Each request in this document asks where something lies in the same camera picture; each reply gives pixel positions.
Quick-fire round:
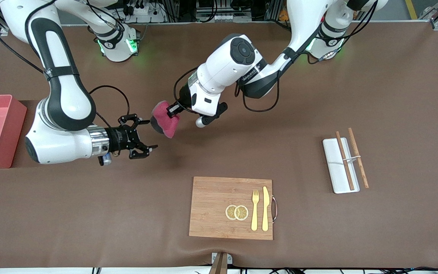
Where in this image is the magenta and grey cloth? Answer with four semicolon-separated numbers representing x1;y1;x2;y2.
151;100;181;139

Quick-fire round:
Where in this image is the wooden cutting board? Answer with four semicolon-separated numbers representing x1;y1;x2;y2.
189;176;274;241

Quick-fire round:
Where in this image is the white terminal block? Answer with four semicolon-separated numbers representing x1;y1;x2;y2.
196;13;252;22

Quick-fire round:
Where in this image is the white power strip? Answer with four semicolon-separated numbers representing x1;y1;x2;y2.
122;0;166;23

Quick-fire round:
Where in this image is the yellow knife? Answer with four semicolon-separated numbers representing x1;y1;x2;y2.
262;186;270;232

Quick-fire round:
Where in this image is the yellow fork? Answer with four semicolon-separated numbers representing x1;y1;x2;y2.
251;189;260;231

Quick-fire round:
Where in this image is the brown bar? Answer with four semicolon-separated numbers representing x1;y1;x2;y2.
208;253;229;274

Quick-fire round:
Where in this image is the white chopstick rest tray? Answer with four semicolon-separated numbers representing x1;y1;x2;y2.
322;138;360;194

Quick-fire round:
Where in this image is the brown wooden chopstick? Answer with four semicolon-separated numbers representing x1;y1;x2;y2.
335;131;355;191
348;127;370;189

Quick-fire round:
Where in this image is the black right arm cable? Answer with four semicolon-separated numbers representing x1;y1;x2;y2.
0;0;130;128

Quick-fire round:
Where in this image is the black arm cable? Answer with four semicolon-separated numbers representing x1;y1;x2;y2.
0;0;130;128
173;0;379;113

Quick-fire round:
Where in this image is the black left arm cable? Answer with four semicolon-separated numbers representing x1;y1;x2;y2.
173;0;379;113

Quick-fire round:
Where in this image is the grey metal table bracket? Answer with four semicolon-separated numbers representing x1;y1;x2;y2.
211;252;233;265

